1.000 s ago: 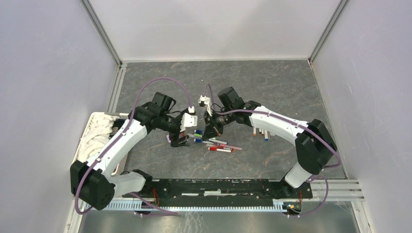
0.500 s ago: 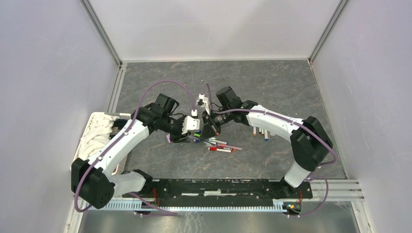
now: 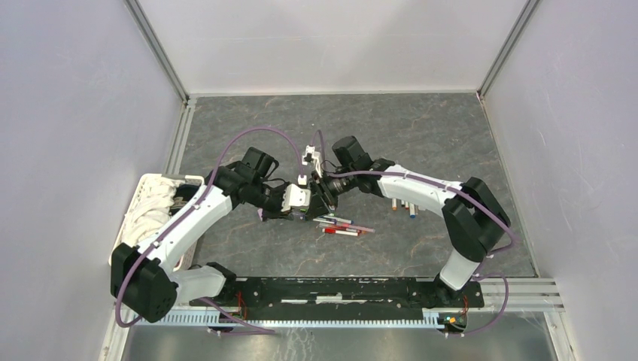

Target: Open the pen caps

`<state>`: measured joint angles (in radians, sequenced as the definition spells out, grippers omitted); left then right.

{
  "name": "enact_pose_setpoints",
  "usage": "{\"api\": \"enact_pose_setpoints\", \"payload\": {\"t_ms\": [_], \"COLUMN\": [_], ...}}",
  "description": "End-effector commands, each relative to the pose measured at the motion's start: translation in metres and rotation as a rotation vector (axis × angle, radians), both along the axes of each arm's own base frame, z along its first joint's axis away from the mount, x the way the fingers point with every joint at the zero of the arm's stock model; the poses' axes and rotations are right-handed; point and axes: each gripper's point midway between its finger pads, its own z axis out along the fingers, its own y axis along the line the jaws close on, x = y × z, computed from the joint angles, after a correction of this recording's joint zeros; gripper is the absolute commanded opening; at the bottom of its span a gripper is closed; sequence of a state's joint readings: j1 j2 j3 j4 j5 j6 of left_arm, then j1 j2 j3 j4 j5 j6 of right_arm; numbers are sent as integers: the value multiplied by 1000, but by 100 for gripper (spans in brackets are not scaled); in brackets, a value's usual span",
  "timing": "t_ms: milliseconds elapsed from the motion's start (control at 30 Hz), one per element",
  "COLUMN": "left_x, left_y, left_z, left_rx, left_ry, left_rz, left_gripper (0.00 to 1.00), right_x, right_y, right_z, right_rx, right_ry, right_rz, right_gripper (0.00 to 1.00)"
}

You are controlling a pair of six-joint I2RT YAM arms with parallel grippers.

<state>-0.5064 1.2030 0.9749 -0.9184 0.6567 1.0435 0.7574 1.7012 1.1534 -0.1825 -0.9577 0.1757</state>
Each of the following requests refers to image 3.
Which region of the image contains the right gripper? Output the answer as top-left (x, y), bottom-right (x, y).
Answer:
top-left (303, 168), bottom-right (356, 223)

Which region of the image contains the clear cap blue pen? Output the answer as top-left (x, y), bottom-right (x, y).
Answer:
top-left (314, 216), bottom-right (353, 224)

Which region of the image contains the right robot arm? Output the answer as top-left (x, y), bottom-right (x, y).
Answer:
top-left (302, 136), bottom-right (516, 307)

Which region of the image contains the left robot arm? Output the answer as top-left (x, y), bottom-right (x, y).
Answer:
top-left (111, 147), bottom-right (311, 323)

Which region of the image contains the red cap lower marker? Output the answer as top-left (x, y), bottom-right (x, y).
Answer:
top-left (322, 228), bottom-right (360, 237)

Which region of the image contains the white perforated basket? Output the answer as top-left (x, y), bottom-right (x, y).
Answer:
top-left (114, 174), bottom-right (204, 247)

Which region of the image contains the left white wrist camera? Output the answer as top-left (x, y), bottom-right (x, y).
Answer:
top-left (281, 184), bottom-right (311, 212)

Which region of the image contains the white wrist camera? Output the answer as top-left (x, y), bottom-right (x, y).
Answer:
top-left (302, 144), bottom-right (323, 165)
top-left (281, 184), bottom-right (311, 212)

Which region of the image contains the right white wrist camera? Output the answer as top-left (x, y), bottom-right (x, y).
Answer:
top-left (302, 144), bottom-right (323, 165)

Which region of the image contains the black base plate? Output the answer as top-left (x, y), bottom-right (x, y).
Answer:
top-left (213, 277), bottom-right (485, 321)

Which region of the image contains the slotted cable duct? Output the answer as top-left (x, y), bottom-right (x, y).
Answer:
top-left (156, 309), bottom-right (444, 330)

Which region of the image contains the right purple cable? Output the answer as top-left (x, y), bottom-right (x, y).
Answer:
top-left (311, 129), bottom-right (519, 338)

